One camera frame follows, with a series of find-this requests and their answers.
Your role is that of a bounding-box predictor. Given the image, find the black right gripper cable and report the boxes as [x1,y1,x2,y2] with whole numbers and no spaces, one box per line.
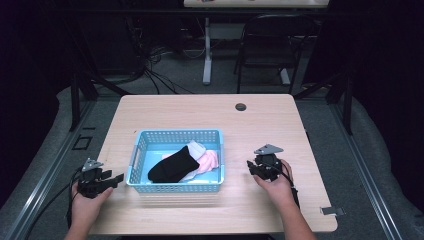
[279,161,301,210]

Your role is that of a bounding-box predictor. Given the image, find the white table leg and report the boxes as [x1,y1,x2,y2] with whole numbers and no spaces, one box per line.
[202,16,214,86]

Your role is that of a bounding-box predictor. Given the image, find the white sock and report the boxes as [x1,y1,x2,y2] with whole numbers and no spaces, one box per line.
[179,139,208,183]

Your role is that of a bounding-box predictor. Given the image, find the person's left hand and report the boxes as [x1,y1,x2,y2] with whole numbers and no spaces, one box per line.
[71,181,115,228]

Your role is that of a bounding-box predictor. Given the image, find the bundle of floor cables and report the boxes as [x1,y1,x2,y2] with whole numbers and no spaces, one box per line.
[126,19,208,96]

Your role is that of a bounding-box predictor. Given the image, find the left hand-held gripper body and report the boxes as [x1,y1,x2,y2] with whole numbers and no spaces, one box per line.
[77,157,114,200]

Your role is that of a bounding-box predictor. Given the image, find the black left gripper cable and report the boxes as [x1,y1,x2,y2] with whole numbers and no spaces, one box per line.
[23,165,85,240]

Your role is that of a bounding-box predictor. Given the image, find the aluminium frame rail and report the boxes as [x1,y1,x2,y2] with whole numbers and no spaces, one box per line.
[328,99,406,240]
[2,99,98,240]

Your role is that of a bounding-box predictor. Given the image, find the black metal stand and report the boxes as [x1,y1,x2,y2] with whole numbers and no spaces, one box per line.
[293,70,355,136]
[66,19,132,132]

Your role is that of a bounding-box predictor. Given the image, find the pink sock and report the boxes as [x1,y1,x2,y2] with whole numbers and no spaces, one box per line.
[161,149,220,176]

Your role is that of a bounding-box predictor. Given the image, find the person's right hand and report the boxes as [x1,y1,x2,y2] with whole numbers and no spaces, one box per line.
[252,158,296,208]

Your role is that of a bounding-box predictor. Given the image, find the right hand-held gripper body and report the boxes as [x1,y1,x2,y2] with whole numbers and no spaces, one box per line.
[251,143,285,183]

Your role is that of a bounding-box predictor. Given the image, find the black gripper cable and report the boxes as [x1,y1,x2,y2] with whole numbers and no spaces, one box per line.
[279,161,301,210]
[23,165,85,240]

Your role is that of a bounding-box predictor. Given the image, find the grey tape piece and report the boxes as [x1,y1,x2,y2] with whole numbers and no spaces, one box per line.
[319,206,346,217]

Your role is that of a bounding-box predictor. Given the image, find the blue plastic basket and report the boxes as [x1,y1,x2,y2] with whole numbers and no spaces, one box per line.
[125,128,226,195]

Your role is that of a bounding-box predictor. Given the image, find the black folding chair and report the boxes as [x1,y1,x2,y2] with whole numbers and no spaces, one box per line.
[232,12,320,95]

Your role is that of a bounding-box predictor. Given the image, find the black sock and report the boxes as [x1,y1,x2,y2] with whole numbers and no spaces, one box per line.
[147,145,201,184]

